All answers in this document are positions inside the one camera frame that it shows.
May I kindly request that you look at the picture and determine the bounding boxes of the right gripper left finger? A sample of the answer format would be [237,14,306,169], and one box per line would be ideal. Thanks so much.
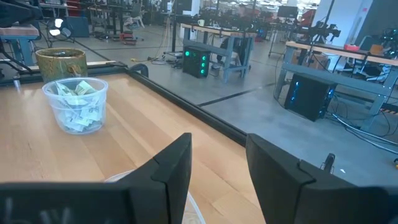
[0,133,193,224]

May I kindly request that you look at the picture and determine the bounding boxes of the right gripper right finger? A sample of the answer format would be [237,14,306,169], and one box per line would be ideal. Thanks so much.
[246,133,398,224]

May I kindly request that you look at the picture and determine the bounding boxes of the green white paper packet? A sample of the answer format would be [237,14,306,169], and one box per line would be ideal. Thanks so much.
[80,105,102,122]
[60,116,94,133]
[55,81,75,97]
[74,80,98,96]

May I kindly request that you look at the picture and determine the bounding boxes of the rectangular clear plastic container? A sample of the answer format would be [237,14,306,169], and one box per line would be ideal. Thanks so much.
[104,169,206,224]

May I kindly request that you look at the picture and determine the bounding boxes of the black computer tower blue lights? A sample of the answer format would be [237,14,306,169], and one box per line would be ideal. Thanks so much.
[284,72,339,123]

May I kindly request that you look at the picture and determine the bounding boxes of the grey workbench wooden top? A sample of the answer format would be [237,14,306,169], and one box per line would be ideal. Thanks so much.
[0,24,40,67]
[181,23,256,84]
[274,41,398,133]

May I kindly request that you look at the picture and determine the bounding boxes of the round clear plastic cup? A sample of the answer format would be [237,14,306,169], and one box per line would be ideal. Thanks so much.
[42,77,109,136]

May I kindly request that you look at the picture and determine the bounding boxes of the brown mug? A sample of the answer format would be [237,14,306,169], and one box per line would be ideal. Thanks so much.
[35,47,88,84]

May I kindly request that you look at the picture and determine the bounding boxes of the black computer tower green lights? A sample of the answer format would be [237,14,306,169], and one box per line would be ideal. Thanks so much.
[182,45,211,79]

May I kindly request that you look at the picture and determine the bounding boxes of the black studio lamp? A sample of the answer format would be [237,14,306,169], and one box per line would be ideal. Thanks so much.
[47,17,75,40]

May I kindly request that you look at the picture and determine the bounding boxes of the black computer monitor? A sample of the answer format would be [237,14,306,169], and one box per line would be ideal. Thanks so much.
[276,5,299,19]

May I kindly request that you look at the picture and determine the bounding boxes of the black frame hook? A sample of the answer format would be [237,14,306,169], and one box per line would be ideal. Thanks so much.
[320,152,336,174]
[129,63,149,78]

